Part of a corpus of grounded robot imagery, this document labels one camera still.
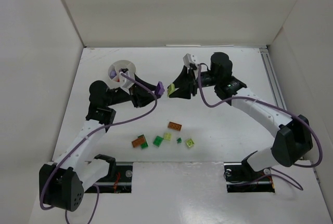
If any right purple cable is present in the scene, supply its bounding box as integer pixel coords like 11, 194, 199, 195
197, 64, 323, 191

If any green lego under orange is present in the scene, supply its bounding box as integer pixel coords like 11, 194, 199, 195
138, 135, 148, 149

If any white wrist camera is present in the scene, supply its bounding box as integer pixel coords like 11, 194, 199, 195
183, 54, 199, 70
119, 68, 135, 89

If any aluminium rail right edge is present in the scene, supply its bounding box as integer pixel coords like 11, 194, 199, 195
259, 48, 287, 110

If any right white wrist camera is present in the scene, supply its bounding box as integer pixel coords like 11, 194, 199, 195
183, 54, 199, 70

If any pale yellow lego from stack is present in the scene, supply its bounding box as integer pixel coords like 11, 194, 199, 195
167, 83, 175, 97

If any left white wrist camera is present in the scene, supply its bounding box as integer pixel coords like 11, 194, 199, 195
119, 68, 135, 89

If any lime transparent lego brick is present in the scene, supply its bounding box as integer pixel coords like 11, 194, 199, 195
185, 138, 195, 149

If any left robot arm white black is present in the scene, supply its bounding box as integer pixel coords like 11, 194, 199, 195
39, 71, 164, 212

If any purple cable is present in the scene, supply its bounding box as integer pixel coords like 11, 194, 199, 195
39, 71, 159, 224
197, 64, 323, 191

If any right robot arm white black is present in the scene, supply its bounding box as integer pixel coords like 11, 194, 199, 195
168, 52, 313, 175

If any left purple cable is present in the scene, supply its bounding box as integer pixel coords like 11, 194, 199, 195
39, 71, 159, 224

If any green lego brick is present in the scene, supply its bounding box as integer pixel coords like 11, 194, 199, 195
153, 136, 163, 147

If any light purple lego brick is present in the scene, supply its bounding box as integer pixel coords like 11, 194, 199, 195
110, 70, 117, 79

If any pale yellow lego brick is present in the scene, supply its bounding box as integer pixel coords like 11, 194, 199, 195
163, 132, 172, 141

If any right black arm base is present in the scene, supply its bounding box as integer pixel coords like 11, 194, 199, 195
223, 152, 275, 193

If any orange lego brick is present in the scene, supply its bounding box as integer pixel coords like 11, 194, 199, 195
168, 122, 182, 131
132, 135, 146, 148

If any white round divided container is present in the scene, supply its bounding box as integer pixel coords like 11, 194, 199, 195
107, 60, 136, 89

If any orange lego brick left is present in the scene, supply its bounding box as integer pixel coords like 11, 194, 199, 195
132, 135, 146, 148

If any orange lego brick right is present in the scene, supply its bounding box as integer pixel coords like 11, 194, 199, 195
168, 122, 182, 131

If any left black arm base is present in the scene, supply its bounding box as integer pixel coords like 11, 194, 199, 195
84, 154, 133, 193

